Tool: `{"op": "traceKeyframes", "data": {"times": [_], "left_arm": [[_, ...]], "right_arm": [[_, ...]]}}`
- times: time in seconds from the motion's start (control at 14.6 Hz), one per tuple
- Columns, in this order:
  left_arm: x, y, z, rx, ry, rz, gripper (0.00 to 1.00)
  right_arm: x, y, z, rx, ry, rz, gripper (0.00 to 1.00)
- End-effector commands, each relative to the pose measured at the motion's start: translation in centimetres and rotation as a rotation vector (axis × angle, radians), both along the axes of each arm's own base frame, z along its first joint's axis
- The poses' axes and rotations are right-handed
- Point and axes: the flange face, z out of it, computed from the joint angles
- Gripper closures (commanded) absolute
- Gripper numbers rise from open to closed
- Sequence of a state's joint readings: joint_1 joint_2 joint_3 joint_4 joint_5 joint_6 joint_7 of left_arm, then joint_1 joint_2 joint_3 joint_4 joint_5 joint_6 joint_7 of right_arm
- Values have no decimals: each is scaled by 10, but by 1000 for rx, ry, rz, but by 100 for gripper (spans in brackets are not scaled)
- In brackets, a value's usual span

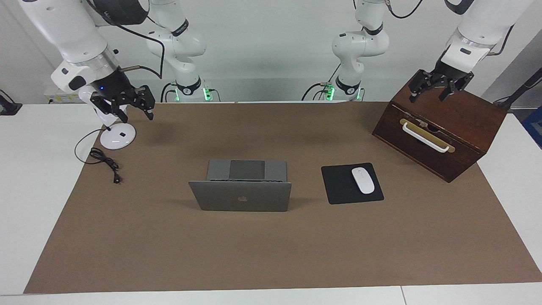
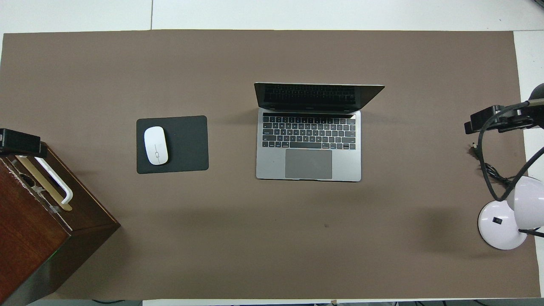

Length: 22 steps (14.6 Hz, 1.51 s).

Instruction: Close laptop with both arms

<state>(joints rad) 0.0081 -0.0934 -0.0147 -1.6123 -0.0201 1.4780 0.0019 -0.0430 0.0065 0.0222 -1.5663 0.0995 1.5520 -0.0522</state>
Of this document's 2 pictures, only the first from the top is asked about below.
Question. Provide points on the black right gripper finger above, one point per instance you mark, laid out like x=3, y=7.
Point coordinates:
x=147, y=99
x=106, y=103

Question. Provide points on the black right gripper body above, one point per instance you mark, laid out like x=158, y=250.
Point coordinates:
x=112, y=87

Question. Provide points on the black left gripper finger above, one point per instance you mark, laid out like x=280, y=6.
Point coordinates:
x=417, y=87
x=449, y=89

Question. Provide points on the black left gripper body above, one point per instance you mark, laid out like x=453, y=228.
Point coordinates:
x=449, y=74

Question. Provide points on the grey aluminium laptop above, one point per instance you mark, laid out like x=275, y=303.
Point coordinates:
x=241, y=197

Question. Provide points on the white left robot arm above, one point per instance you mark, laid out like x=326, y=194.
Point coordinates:
x=360, y=44

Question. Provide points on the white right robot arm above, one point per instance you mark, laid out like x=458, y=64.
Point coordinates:
x=72, y=29

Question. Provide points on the dark brown wooden box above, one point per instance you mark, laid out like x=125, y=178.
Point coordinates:
x=465, y=114

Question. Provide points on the white desk lamp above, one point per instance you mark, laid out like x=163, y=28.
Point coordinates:
x=118, y=137

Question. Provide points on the white power strip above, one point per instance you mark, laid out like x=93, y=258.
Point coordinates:
x=59, y=98

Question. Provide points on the black stand pole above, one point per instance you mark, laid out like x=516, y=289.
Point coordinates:
x=525, y=87

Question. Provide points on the blue crate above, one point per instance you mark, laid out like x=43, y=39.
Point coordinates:
x=535, y=127

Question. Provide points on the black desk clamp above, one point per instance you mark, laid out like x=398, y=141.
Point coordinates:
x=8, y=108

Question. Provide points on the white computer mouse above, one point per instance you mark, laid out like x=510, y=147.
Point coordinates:
x=363, y=180

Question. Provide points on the black mouse pad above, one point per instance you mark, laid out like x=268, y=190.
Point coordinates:
x=338, y=186

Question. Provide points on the brown table mat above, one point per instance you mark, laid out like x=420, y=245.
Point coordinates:
x=254, y=254

